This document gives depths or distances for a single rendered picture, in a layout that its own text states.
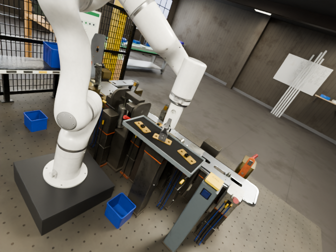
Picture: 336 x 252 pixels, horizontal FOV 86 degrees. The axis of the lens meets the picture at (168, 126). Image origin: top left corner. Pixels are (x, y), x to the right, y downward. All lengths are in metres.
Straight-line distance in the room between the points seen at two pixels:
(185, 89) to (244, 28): 9.47
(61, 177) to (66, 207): 0.14
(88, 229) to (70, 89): 0.62
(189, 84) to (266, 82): 8.88
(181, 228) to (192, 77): 0.63
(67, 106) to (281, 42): 9.25
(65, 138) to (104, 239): 0.47
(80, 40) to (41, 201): 0.64
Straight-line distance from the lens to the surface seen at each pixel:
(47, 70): 1.53
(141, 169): 0.87
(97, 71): 1.29
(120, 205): 1.07
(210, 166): 1.08
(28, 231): 1.01
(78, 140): 0.84
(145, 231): 1.04
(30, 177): 1.02
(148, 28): 0.62
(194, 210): 0.80
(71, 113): 0.70
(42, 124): 1.45
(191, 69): 0.63
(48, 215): 0.91
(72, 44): 0.69
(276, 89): 9.41
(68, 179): 0.99
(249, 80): 9.63
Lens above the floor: 1.58
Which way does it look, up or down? 28 degrees down
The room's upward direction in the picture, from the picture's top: 23 degrees clockwise
